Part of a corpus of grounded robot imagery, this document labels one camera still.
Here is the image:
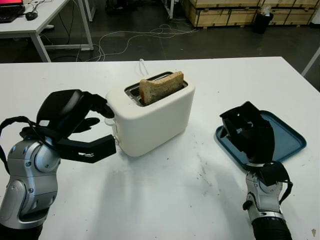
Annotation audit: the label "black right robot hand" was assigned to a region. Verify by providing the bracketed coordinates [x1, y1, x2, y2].
[219, 101, 276, 166]

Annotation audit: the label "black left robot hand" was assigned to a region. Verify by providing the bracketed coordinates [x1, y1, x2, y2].
[35, 89, 116, 139]

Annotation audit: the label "blue plastic tray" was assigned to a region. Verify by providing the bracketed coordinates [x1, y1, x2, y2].
[215, 110, 307, 169]

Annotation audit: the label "brown bread slice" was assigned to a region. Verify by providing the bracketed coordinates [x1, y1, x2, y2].
[139, 70, 185, 105]

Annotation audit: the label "cream white two-slot toaster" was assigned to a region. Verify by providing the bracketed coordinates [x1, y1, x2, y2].
[104, 71, 196, 158]

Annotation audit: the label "white office desk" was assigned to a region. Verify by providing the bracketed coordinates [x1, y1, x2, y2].
[0, 0, 95, 63]

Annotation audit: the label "white slanted table leg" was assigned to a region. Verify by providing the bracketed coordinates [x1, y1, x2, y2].
[301, 46, 320, 77]

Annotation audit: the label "black laptop with red screen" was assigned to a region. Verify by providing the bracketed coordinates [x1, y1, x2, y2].
[0, 0, 26, 24]

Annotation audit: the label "black trash bin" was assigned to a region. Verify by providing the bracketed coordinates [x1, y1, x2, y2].
[252, 6, 274, 35]

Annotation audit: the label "plywood shipping crate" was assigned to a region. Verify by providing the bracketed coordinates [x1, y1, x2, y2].
[259, 0, 318, 26]
[181, 0, 261, 28]

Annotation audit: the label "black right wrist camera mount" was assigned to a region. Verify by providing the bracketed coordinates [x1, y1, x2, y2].
[246, 161, 288, 187]

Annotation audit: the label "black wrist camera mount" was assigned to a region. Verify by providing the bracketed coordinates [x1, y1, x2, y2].
[246, 161, 288, 187]
[19, 126, 117, 165]

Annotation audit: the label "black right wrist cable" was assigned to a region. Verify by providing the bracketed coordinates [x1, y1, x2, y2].
[277, 174, 293, 206]

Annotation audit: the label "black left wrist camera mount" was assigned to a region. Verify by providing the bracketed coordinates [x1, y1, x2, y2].
[19, 126, 117, 165]

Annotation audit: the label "white toaster power cord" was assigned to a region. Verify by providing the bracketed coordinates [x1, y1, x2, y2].
[138, 58, 148, 76]

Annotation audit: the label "white desk leg frame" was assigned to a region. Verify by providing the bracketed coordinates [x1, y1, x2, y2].
[163, 0, 175, 20]
[83, 0, 97, 23]

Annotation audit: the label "white floor cables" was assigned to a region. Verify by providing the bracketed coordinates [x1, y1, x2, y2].
[93, 23, 198, 62]

